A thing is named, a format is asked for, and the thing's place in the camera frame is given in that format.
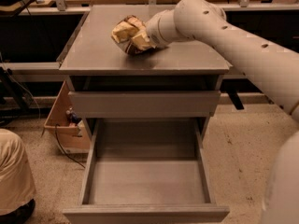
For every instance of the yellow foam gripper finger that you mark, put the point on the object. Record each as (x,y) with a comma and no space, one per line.
(141,41)
(126,29)

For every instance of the brown yellow chip bag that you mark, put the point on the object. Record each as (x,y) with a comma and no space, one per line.
(127,46)

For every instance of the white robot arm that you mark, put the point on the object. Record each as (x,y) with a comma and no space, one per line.
(271,68)

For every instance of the closed grey top drawer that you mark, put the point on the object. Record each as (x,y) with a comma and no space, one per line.
(144,104)

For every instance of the grey drawer cabinet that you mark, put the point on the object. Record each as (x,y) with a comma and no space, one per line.
(95,63)

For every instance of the open grey middle drawer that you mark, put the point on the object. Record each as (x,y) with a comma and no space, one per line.
(150,171)

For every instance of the wooden box on floor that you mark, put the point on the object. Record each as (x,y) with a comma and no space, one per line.
(73,138)

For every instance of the person in beige trousers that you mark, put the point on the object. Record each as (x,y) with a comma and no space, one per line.
(17,186)

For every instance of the metal rail frame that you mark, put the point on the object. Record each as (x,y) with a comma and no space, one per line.
(35,72)

